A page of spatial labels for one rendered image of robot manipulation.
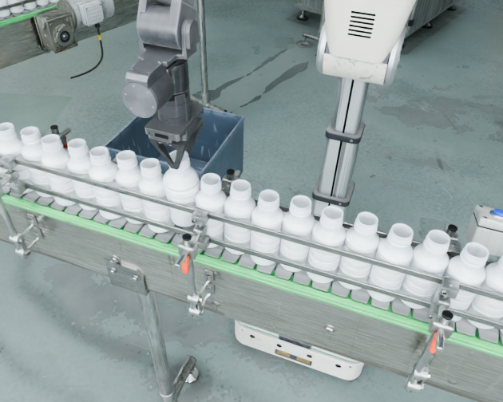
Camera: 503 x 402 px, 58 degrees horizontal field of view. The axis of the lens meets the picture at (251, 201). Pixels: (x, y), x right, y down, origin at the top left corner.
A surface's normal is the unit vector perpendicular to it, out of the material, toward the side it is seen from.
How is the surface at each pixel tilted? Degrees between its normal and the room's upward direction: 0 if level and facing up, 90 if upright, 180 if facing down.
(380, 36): 90
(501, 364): 90
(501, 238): 70
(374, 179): 0
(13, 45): 90
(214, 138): 90
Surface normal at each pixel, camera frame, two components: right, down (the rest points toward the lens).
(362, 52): -0.35, 0.62
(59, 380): 0.03, -0.75
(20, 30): 0.78, 0.43
